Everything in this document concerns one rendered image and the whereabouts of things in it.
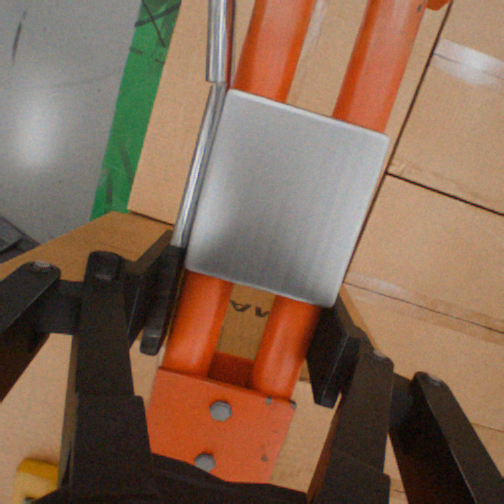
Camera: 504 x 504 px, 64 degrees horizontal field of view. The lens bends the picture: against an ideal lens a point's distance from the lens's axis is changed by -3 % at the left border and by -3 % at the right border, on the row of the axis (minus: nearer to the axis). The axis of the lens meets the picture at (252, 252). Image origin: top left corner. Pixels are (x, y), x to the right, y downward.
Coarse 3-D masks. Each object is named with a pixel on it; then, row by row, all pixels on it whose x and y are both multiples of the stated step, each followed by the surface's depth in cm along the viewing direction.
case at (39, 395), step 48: (96, 240) 54; (144, 240) 59; (240, 288) 51; (240, 336) 39; (48, 384) 34; (144, 384) 34; (0, 432) 36; (48, 432) 36; (288, 432) 35; (0, 480) 37; (288, 480) 36
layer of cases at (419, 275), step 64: (192, 0) 62; (320, 0) 62; (192, 64) 65; (320, 64) 64; (448, 64) 64; (192, 128) 67; (448, 128) 66; (384, 192) 69; (448, 192) 69; (384, 256) 72; (448, 256) 72; (384, 320) 75; (448, 320) 75; (448, 384) 78
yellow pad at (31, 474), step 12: (24, 468) 35; (36, 468) 35; (48, 468) 35; (24, 480) 34; (36, 480) 34; (48, 480) 34; (12, 492) 35; (24, 492) 35; (36, 492) 35; (48, 492) 35
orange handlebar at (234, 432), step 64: (256, 0) 15; (384, 0) 14; (256, 64) 15; (384, 64) 14; (384, 128) 16; (192, 320) 17; (192, 384) 17; (256, 384) 18; (192, 448) 18; (256, 448) 18
